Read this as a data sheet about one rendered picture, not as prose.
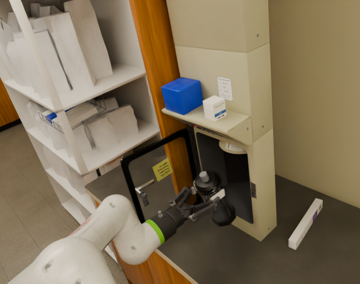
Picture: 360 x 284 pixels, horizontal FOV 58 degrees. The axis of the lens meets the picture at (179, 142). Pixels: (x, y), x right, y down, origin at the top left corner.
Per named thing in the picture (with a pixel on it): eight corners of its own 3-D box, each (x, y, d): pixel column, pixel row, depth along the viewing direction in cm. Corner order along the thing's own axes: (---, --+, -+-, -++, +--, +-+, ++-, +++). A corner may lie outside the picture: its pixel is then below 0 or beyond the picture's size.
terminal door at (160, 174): (202, 203, 149) (187, 127, 129) (145, 238, 137) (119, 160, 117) (201, 202, 150) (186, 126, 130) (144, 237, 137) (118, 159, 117)
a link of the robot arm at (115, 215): (52, 301, 76) (89, 289, 73) (27, 260, 75) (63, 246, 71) (118, 224, 110) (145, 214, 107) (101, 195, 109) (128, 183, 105)
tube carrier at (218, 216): (222, 199, 138) (205, 166, 125) (241, 210, 130) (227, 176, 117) (205, 217, 134) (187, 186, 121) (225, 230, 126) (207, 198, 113)
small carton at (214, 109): (216, 111, 109) (214, 94, 106) (226, 115, 106) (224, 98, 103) (204, 117, 107) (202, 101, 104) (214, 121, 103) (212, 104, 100)
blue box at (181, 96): (185, 98, 123) (181, 76, 119) (204, 104, 116) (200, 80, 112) (165, 109, 118) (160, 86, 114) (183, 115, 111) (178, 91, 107)
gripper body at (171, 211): (174, 218, 107) (195, 203, 111) (159, 207, 113) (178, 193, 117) (178, 235, 110) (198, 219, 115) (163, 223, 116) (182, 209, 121)
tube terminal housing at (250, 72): (238, 180, 166) (221, 26, 127) (296, 207, 143) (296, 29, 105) (204, 208, 153) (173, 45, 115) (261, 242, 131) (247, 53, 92)
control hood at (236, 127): (187, 120, 130) (183, 97, 125) (253, 143, 107) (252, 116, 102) (165, 132, 124) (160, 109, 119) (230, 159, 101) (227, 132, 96)
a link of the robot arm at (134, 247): (123, 268, 107) (136, 275, 97) (104, 236, 105) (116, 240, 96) (156, 243, 114) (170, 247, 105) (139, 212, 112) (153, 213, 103)
